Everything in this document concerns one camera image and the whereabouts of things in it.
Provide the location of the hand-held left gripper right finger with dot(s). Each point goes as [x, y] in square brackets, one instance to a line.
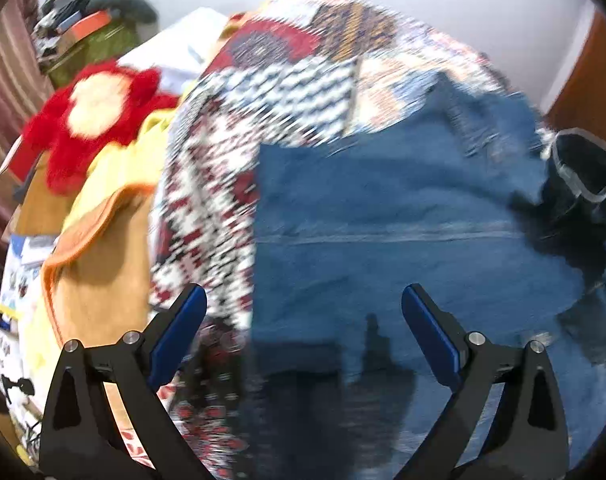
[433, 340]

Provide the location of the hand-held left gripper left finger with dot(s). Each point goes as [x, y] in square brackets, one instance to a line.
[178, 340]

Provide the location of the blue denim jacket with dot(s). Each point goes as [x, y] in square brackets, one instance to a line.
[383, 210]

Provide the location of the brown wooden door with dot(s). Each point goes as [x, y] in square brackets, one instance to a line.
[593, 90]

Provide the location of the yellow and tan blanket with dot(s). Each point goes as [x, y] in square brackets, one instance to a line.
[103, 285]

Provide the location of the white cartoon printed cloth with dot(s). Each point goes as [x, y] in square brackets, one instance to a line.
[23, 270]

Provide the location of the red and cream plush cushion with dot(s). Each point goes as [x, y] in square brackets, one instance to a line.
[98, 105]

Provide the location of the patchwork printed blanket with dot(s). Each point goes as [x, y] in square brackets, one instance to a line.
[283, 85]

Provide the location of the green bag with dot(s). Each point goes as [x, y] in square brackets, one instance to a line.
[98, 45]

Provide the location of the striped curtain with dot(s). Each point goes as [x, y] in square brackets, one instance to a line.
[8, 85]

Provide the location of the orange box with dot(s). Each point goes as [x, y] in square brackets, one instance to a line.
[90, 24]

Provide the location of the dark grey cushion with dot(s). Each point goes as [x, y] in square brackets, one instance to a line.
[128, 2]

